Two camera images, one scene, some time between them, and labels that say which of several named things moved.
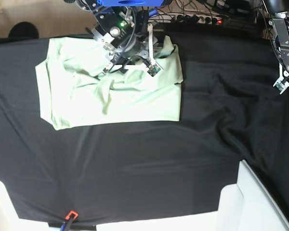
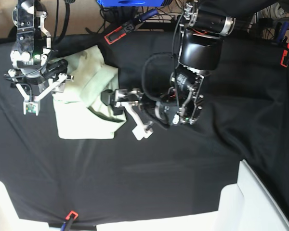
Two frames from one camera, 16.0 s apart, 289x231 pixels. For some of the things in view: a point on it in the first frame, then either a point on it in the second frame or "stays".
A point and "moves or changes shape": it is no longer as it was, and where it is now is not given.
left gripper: [123, 44] → [36, 78]
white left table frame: [3, 215] stays
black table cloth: [230, 112] stays
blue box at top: [132, 3] stays
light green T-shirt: [73, 92] moves or changes shape
